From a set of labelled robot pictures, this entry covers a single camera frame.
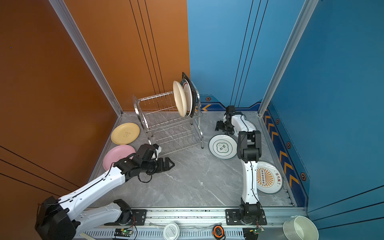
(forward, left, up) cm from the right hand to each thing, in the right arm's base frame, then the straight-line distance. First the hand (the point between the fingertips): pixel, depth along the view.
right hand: (219, 130), depth 107 cm
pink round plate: (-18, +68, 0) cm, 71 cm away
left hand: (-31, +31, +10) cm, 45 cm away
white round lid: (-60, +27, +4) cm, 66 cm away
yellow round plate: (-2, +67, 0) cm, 68 cm away
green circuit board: (-60, +52, -3) cm, 79 cm away
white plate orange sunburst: (-35, -26, -2) cm, 43 cm away
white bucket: (-58, -33, -2) cm, 67 cm away
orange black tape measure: (-60, +6, +1) cm, 60 cm away
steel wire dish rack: (-21, +31, +30) cm, 48 cm away
